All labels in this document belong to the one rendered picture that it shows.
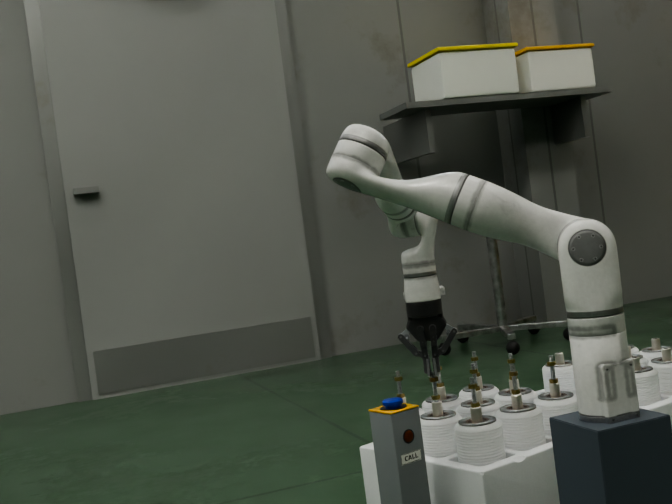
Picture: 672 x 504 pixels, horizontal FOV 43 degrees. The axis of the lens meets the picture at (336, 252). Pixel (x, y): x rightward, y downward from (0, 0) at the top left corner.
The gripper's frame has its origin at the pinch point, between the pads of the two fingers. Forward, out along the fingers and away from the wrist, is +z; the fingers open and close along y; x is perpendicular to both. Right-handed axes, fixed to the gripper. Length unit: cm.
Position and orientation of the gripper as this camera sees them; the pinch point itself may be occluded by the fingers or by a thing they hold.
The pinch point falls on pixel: (431, 366)
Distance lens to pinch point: 184.1
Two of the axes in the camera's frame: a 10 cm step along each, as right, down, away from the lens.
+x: 1.5, -0.4, 9.9
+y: 9.8, -1.3, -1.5
